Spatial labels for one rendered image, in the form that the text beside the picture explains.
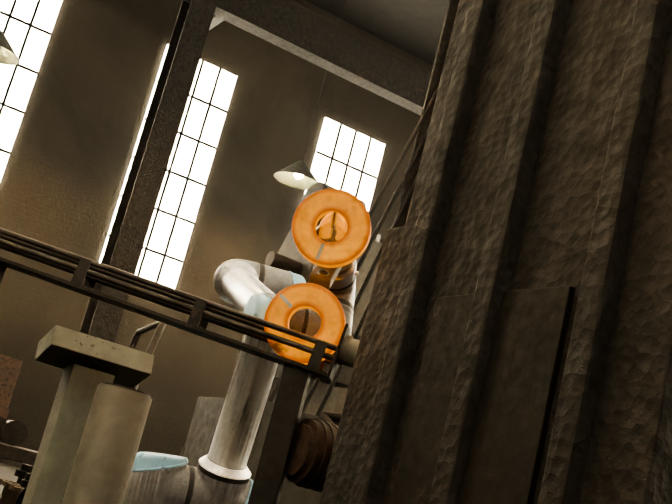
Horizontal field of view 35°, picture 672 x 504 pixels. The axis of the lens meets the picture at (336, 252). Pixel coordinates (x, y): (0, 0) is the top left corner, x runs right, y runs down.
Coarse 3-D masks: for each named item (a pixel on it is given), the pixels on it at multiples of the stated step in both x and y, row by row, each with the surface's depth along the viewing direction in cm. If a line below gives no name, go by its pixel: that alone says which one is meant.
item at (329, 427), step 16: (304, 432) 196; (320, 432) 194; (336, 432) 197; (304, 448) 194; (320, 448) 192; (288, 464) 197; (304, 464) 192; (320, 464) 192; (304, 480) 193; (320, 480) 194
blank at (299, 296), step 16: (288, 288) 204; (304, 288) 204; (320, 288) 204; (272, 304) 204; (288, 304) 203; (304, 304) 203; (320, 304) 203; (336, 304) 203; (272, 320) 203; (288, 320) 204; (336, 320) 202; (288, 336) 202; (320, 336) 201; (336, 336) 201; (288, 352) 201; (304, 352) 201
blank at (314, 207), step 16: (320, 192) 209; (336, 192) 209; (304, 208) 209; (320, 208) 209; (336, 208) 208; (352, 208) 208; (304, 224) 208; (352, 224) 207; (368, 224) 207; (304, 240) 207; (320, 240) 207; (352, 240) 206; (368, 240) 207; (304, 256) 208; (320, 256) 206; (336, 256) 206; (352, 256) 206
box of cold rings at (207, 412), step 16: (208, 400) 574; (224, 400) 555; (208, 416) 567; (304, 416) 519; (192, 432) 579; (208, 432) 559; (192, 448) 571; (208, 448) 552; (256, 448) 505; (192, 464) 564; (256, 464) 504; (288, 480) 511; (288, 496) 511; (304, 496) 515; (320, 496) 519
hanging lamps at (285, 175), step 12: (0, 36) 1158; (0, 48) 1186; (12, 48) 1167; (0, 60) 1194; (12, 60) 1186; (288, 168) 1331; (300, 168) 1331; (288, 180) 1370; (300, 180) 1370; (312, 180) 1359
